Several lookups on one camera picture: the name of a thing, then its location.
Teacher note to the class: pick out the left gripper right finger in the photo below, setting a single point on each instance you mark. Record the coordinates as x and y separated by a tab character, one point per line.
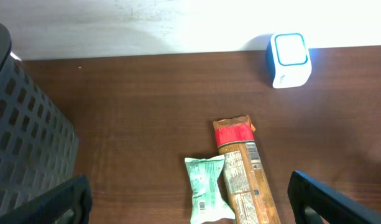
314	202

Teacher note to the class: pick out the mint green snack pouch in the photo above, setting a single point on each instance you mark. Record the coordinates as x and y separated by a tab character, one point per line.
207	202

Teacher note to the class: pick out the orange pasta package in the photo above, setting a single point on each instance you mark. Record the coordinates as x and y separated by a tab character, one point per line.
247	186

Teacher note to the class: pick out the white barcode scanner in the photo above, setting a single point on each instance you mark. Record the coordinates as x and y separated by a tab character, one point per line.
288	60

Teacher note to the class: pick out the grey plastic mesh basket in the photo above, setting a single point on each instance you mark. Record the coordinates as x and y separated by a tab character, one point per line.
38	145

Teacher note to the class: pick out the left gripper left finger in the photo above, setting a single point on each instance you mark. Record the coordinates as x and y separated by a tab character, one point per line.
69	202

